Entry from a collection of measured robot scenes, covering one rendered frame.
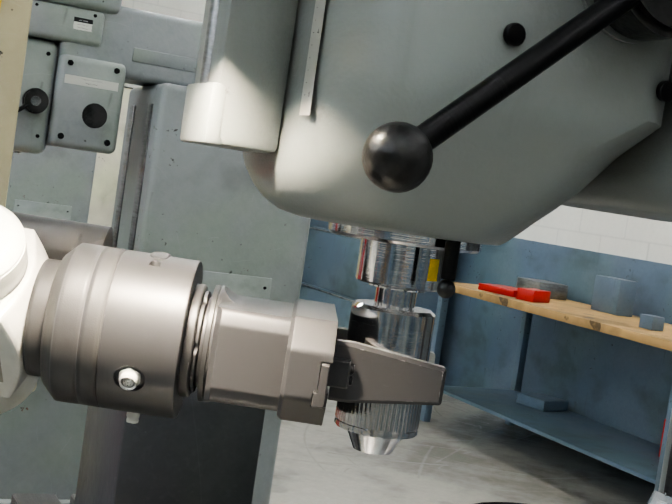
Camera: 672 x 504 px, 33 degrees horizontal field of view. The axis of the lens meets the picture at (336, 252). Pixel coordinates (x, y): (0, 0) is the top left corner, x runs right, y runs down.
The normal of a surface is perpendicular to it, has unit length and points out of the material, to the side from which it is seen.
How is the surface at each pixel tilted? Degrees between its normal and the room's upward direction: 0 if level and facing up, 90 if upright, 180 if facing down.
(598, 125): 109
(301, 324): 45
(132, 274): 40
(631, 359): 90
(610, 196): 135
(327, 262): 90
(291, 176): 121
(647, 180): 99
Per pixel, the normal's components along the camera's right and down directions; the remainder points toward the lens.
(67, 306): 0.06, -0.23
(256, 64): 0.44, 0.11
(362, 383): 0.02, 0.06
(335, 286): -0.89, -0.11
